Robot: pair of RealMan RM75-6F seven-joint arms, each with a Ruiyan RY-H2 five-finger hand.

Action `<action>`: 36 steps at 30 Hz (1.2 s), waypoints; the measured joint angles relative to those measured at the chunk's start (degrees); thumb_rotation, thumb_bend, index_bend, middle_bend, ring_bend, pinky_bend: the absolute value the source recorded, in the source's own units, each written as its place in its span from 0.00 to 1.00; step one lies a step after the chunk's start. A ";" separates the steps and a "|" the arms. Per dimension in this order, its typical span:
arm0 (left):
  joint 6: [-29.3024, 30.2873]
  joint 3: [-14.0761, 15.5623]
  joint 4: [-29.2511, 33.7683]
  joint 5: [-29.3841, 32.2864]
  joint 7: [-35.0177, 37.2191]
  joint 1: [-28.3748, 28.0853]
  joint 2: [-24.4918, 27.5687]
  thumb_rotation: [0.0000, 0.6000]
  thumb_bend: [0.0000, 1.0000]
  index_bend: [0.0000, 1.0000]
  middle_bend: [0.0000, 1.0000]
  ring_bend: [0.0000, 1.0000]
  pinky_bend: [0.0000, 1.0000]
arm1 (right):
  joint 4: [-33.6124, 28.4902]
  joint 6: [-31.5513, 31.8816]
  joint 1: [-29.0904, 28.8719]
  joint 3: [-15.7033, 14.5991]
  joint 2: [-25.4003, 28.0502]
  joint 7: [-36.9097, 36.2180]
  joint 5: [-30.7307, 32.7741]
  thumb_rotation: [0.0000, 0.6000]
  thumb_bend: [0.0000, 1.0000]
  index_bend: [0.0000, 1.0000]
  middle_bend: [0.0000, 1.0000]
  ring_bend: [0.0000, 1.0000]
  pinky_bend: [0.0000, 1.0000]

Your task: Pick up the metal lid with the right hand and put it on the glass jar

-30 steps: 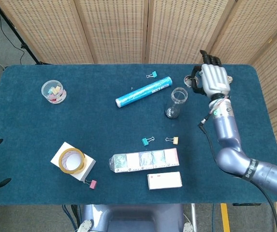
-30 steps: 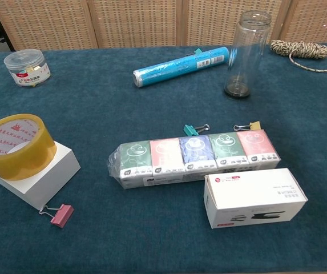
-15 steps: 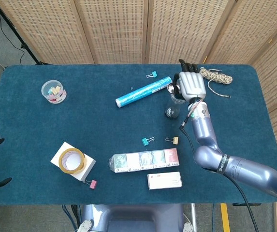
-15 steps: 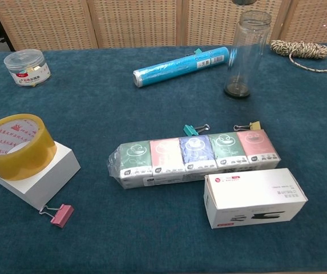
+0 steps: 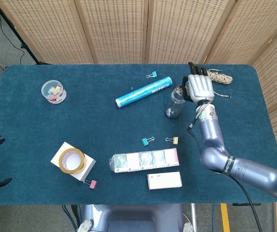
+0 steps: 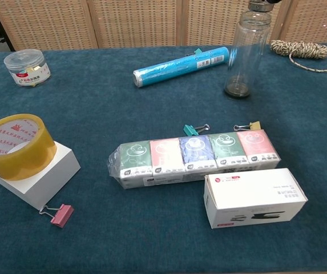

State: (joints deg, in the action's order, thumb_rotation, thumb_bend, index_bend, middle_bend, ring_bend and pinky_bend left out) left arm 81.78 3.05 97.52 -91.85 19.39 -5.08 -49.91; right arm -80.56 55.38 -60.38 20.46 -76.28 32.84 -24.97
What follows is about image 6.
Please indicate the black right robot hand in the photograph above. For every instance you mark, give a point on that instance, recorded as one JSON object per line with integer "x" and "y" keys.
{"x": 273, "y": 1}

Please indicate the silver bottle lid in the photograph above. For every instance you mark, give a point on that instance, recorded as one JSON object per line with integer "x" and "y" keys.
{"x": 259, "y": 5}

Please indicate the rattan folding screen panel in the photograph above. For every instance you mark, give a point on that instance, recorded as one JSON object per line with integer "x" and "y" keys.
{"x": 211, "y": 23}
{"x": 137, "y": 23}
{"x": 43, "y": 23}
{"x": 314, "y": 20}

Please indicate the clear glass bottle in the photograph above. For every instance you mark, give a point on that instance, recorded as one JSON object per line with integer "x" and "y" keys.
{"x": 247, "y": 48}

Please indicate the teal binder clip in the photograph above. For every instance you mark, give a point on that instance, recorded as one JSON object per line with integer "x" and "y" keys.
{"x": 198, "y": 51}
{"x": 190, "y": 129}

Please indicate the blue plastic wrap roll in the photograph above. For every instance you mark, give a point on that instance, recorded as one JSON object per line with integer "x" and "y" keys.
{"x": 177, "y": 66}

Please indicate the yellow binder clip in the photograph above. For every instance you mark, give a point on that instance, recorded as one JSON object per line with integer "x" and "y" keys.
{"x": 255, "y": 125}

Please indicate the multicolour tissue pack bundle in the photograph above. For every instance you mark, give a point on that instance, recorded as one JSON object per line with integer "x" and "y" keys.
{"x": 191, "y": 160}

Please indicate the teal blue tablecloth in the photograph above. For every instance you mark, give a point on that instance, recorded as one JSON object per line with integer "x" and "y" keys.
{"x": 123, "y": 114}

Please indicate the white printed cardboard box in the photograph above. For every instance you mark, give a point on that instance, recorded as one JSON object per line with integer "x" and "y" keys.
{"x": 254, "y": 197}

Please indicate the clear plastic clip jar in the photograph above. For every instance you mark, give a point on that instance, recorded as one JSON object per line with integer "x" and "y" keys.
{"x": 27, "y": 68}

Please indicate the plain white box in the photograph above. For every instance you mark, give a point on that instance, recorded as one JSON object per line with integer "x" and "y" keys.
{"x": 52, "y": 174}

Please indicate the yellow packing tape roll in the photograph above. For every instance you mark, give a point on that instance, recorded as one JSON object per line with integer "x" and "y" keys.
{"x": 23, "y": 160}

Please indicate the pink binder clip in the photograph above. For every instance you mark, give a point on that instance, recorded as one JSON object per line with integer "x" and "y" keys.
{"x": 63, "y": 215}

